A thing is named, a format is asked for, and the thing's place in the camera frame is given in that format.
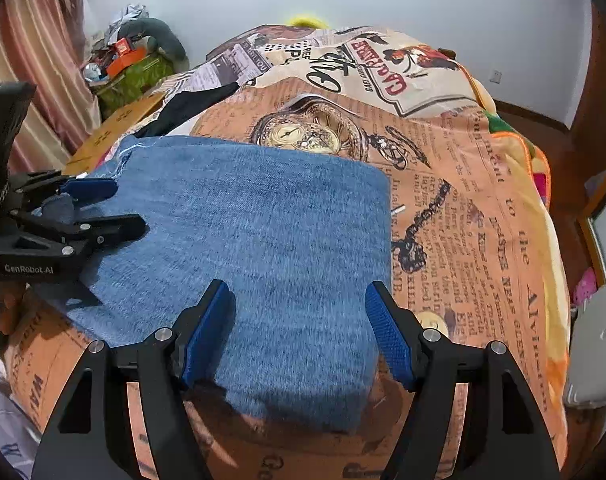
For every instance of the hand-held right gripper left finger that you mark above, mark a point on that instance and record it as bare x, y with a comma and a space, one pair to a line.
205, 342

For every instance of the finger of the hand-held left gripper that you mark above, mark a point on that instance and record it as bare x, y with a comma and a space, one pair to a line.
105, 230
90, 189

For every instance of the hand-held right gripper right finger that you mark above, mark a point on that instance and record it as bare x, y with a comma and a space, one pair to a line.
390, 342

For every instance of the blue jeans pants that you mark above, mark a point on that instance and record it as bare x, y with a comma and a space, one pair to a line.
263, 240

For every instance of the person's left hand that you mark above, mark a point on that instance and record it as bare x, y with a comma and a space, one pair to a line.
5, 317

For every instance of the bamboo lap desk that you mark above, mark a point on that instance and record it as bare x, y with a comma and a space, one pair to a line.
108, 135

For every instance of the green patterned storage box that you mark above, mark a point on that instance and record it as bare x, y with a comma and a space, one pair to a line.
133, 80

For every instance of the orange box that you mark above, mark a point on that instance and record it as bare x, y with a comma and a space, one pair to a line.
123, 62

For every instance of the black folded garment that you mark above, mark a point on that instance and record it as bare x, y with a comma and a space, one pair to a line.
193, 107

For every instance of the striped red curtain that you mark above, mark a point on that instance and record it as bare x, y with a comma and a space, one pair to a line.
28, 45

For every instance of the printed blanket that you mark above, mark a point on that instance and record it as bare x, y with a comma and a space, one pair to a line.
483, 200

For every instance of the pile of clothes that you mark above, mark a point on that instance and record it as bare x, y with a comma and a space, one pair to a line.
125, 17

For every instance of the pink slipper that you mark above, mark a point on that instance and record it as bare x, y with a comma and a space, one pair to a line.
585, 287

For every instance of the white plastic stool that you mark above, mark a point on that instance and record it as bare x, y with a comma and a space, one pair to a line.
595, 340

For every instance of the brown wooden door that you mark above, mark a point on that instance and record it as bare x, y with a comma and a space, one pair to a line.
603, 70

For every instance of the white wall outlet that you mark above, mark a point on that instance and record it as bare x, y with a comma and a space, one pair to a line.
496, 76

